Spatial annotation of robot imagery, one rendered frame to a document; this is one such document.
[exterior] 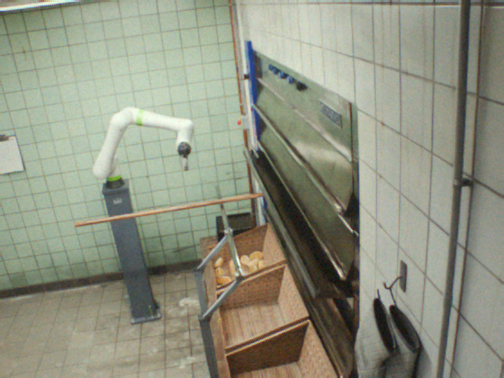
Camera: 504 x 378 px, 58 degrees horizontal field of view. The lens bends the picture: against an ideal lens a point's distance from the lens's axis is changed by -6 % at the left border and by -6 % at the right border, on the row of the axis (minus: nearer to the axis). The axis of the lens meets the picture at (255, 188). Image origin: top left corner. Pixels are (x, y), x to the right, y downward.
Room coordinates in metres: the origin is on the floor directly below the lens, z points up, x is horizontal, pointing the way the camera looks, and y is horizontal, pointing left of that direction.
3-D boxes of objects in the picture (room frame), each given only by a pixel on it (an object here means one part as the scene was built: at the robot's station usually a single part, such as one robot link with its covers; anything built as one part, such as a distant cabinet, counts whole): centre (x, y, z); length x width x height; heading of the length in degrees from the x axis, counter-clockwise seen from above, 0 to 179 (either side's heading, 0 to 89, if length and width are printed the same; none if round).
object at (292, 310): (2.27, 0.06, 0.72); 0.56 x 0.49 x 0.28; 7
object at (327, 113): (2.33, -0.23, 1.99); 1.80 x 0.08 x 0.21; 7
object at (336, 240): (2.33, -0.21, 1.54); 1.79 x 0.11 x 0.19; 7
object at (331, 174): (2.33, -0.21, 1.80); 1.79 x 0.11 x 0.19; 7
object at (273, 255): (2.87, 0.13, 0.72); 0.56 x 0.49 x 0.28; 8
